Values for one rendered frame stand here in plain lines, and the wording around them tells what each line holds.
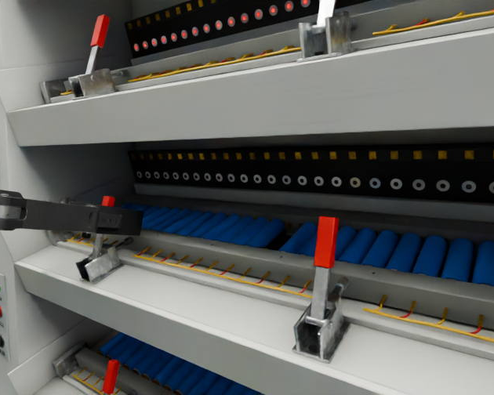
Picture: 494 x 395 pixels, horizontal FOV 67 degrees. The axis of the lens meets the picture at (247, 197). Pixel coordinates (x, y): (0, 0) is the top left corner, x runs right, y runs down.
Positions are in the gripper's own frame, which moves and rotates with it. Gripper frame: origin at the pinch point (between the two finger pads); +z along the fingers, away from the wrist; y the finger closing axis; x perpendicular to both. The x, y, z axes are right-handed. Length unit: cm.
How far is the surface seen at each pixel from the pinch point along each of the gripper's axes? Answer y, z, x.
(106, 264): 1.1, 0.0, -4.9
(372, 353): 30.2, 0.4, -6.0
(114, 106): 6.4, -5.5, 10.8
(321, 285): 26.8, -1.0, -2.1
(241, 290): 18.1, 2.0, -4.4
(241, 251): 16.4, 3.8, -1.2
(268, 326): 22.4, 0.0, -6.2
